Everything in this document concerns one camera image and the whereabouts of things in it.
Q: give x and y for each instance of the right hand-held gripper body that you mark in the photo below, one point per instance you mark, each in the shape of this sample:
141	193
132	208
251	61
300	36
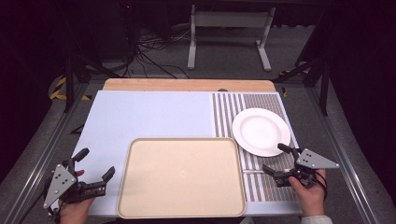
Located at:
314	161

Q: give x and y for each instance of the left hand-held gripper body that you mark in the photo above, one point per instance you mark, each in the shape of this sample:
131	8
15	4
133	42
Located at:
62	182

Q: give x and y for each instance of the white round plate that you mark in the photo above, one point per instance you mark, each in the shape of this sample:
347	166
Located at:
260	132

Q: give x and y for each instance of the beige plastic tray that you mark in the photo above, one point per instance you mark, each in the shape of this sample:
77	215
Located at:
182	179

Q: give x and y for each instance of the person's left hand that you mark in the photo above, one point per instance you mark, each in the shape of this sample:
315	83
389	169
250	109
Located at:
74	213

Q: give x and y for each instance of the person's right hand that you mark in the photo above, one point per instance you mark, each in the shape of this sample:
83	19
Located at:
311	199

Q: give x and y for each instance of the person's right sleeve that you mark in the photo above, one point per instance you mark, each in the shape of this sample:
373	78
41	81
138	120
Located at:
316	220

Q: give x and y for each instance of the yellow black floor tape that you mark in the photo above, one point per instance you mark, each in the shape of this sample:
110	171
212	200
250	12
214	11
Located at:
57	91

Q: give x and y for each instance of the grey striped place mat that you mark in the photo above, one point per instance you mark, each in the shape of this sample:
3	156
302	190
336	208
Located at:
227	109

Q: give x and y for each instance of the pale blue table cover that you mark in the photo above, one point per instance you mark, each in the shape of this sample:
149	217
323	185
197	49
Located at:
149	115

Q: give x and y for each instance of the black metal stand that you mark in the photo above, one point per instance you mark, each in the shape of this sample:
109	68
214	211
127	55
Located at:
323	81
70	81

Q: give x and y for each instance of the white metal stand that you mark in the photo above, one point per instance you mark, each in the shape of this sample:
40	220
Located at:
230	19

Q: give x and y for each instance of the grey metal floor rail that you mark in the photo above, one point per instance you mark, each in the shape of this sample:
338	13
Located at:
345	155
43	152

